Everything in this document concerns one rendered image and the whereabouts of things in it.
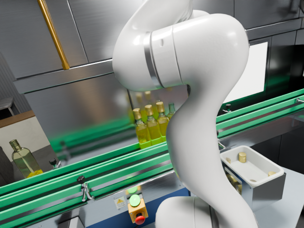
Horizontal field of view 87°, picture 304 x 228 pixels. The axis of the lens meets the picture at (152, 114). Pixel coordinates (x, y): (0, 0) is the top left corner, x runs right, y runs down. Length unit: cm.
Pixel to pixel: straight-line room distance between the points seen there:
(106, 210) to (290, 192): 94
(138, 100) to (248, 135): 67
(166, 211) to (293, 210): 78
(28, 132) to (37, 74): 339
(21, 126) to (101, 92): 344
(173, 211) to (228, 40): 37
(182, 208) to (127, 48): 36
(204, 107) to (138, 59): 13
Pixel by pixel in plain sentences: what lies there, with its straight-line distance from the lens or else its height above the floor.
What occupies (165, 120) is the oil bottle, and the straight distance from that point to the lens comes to 78.
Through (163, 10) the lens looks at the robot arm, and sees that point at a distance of 33.
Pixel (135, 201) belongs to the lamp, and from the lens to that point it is 75.
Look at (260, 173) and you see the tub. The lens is 96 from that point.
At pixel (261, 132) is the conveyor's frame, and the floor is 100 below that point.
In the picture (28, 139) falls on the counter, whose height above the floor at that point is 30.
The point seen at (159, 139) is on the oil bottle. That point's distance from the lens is 81.
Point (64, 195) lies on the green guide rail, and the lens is 80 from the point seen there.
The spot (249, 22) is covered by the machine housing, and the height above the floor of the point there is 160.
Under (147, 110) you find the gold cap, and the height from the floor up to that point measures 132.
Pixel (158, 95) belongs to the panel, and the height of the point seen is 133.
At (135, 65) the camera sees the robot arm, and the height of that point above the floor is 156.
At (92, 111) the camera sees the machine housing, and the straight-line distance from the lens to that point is 90.
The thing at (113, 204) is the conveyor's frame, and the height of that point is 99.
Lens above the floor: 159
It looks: 23 degrees down
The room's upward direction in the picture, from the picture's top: 12 degrees counter-clockwise
